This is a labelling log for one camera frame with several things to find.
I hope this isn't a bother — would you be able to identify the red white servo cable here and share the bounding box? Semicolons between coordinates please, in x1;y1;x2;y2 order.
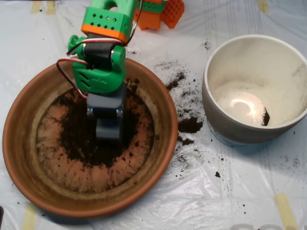
56;0;145;100

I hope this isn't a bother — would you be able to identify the small spilled soil patch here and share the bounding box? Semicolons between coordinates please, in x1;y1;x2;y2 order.
177;136;195;146

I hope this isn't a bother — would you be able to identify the clear plastic sheet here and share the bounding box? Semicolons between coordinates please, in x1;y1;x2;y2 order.
0;0;307;230

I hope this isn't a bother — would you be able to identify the white ceramic pot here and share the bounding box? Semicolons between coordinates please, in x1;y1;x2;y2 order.
201;34;307;146

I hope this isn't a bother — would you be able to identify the large spilled soil pile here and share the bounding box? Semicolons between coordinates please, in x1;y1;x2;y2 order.
177;116;204;134

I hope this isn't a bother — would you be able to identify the long spilled soil streak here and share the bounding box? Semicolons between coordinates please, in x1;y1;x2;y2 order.
165;70;187;91

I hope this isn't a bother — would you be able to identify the dark soil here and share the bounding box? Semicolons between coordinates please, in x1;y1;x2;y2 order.
56;78;142;168
262;107;271;127

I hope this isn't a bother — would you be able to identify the beige masking tape strip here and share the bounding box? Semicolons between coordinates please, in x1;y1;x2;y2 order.
258;0;270;13
23;203;38;230
46;0;57;15
30;1;42;14
274;193;298;230

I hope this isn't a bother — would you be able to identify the terracotta saucer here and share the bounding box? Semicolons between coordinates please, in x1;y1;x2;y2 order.
2;53;179;219

